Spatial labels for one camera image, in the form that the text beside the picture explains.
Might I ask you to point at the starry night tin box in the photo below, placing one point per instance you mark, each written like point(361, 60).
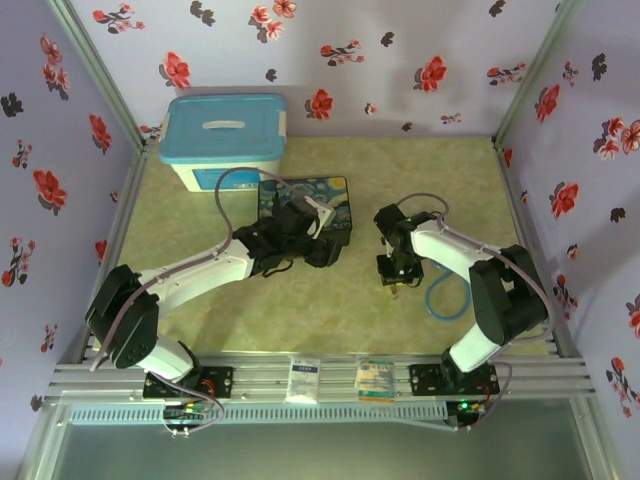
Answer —
point(335, 190)

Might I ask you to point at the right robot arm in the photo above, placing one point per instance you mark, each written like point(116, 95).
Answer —
point(450, 250)

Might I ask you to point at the stethoscope with blue tube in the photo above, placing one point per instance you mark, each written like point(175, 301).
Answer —
point(427, 300)

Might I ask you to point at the printed card packet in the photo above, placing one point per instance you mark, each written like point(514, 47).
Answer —
point(375, 380)

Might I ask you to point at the blue lidded storage box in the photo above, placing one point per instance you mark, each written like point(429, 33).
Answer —
point(220, 145)

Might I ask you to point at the white packet blue label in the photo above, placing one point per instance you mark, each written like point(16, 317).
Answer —
point(303, 380)

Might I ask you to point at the small circuit board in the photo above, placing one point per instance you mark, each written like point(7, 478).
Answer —
point(187, 414)
point(465, 407)

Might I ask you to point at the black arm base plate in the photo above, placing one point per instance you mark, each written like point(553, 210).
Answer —
point(425, 377)
point(220, 382)

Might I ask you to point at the wide aluminium frame rail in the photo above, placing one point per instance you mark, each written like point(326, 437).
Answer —
point(260, 375)

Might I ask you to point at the aluminium frame post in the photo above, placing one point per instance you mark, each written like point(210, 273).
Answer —
point(534, 70)
point(42, 440)
point(592, 440)
point(103, 75)

